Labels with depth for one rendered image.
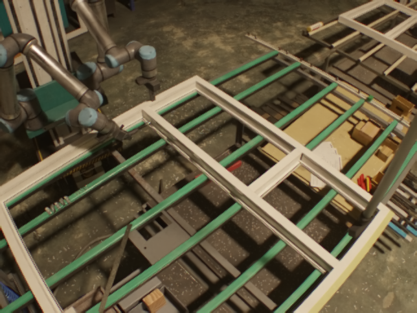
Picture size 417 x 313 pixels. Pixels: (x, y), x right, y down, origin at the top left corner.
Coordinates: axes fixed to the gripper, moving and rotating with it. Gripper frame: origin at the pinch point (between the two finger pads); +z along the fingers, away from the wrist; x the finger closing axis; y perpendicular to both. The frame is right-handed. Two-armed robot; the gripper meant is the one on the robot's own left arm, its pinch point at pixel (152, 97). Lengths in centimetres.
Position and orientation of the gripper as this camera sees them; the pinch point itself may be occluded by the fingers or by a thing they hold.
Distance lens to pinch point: 209.5
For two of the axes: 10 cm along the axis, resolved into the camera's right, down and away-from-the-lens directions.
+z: 0.0, 6.8, 7.4
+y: 7.4, -4.9, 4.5
